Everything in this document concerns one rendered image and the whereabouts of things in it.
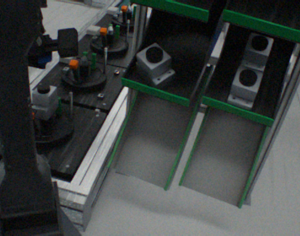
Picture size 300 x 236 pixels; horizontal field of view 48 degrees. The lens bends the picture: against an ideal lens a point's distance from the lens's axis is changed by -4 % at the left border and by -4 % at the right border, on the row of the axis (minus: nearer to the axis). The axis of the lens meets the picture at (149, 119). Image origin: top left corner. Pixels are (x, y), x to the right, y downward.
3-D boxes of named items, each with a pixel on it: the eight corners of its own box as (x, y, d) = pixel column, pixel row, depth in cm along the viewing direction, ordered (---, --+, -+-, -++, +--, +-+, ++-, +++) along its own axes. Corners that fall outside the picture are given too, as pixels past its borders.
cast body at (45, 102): (47, 121, 79) (45, 96, 75) (31, 117, 80) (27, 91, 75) (62, 101, 86) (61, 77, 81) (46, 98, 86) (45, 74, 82)
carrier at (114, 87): (108, 115, 96) (110, 77, 88) (30, 97, 98) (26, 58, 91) (131, 74, 115) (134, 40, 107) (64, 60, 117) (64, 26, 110)
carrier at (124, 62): (131, 74, 115) (135, 40, 108) (64, 59, 118) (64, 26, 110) (147, 45, 134) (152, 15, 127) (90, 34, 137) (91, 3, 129)
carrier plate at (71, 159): (72, 180, 76) (72, 174, 74) (-22, 153, 78) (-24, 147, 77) (106, 118, 95) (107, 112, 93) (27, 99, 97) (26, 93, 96)
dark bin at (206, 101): (270, 128, 60) (282, 106, 53) (201, 104, 63) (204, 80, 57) (299, 22, 72) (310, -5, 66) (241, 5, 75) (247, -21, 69)
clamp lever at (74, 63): (79, 82, 99) (75, 66, 92) (72, 81, 99) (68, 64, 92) (83, 73, 101) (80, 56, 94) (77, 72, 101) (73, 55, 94)
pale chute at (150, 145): (169, 190, 72) (166, 190, 68) (112, 168, 75) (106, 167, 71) (214, 68, 75) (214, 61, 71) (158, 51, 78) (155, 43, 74)
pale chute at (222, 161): (239, 208, 70) (240, 209, 66) (180, 185, 74) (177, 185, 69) (281, 83, 73) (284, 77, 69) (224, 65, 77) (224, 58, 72)
